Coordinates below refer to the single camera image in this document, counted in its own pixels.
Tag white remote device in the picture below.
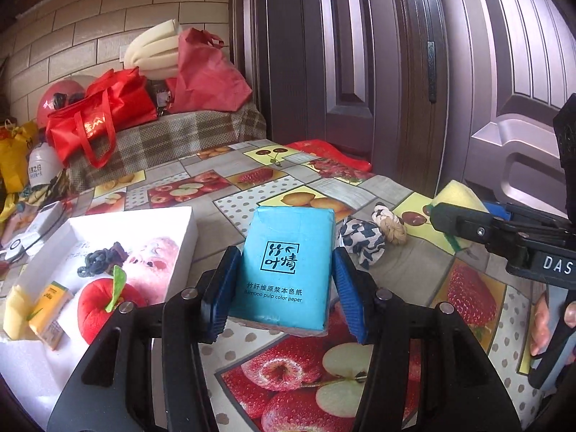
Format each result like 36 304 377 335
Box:
1 202 66 261

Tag dark red fabric bag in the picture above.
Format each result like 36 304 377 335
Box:
166 28 252 113

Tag blue tissue pack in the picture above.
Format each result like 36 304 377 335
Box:
229 206 335 336

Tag yellow tissue pack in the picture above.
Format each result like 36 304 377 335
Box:
27 281 73 350

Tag black white patterned cloth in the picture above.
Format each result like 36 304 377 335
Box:
338 216 386 270

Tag red plush apple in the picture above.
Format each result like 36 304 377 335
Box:
77 265 147 344

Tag red tote bag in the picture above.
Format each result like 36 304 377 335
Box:
46 67 157 169

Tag white shallow box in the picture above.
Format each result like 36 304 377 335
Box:
1 207 198 428

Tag red plastic bag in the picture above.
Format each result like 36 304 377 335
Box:
288 139 372 172

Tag dark purple door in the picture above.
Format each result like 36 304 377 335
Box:
230 0 575 213

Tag yellow sponge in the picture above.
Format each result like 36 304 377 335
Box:
429 180 488 253

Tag fruit pattern tablecloth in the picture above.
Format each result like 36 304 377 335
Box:
0 138 559 432

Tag pink plush toy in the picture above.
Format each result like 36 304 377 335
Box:
122 237 180 305

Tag plaid covered bench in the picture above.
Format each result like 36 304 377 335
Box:
66 103 266 192

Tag right hand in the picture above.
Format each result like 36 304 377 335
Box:
529 293 576 356

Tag braided rope knot toy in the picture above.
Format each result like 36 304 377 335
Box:
371 202 407 246

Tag door handle black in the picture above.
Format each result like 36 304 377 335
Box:
427 40 437 103

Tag white helmet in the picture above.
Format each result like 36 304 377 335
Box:
27 143 63 187

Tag red helmet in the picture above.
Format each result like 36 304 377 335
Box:
36 78 85 129

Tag yellow bag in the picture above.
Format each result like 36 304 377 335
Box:
0 120 39 193

